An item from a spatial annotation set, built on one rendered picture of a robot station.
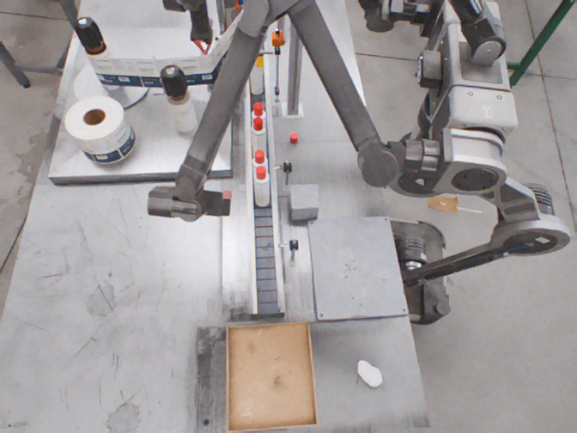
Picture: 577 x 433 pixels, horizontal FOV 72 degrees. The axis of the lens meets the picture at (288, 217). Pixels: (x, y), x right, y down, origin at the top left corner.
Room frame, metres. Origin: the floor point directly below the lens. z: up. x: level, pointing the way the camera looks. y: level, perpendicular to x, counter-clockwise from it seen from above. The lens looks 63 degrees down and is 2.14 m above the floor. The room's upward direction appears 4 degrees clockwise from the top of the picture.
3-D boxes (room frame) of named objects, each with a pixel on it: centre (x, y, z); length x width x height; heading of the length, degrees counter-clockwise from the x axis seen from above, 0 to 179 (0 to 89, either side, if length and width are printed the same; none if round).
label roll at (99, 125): (0.91, 0.71, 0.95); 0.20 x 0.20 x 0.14
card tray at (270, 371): (0.13, 0.02, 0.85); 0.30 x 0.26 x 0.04; 8
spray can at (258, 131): (0.90, 0.13, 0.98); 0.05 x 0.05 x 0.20
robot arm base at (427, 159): (0.51, -0.27, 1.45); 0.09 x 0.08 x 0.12; 176
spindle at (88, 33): (1.21, 0.77, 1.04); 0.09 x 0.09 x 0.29
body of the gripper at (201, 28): (1.10, 0.32, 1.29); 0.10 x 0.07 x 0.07; 4
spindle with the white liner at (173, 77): (1.00, 0.42, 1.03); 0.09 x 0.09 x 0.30
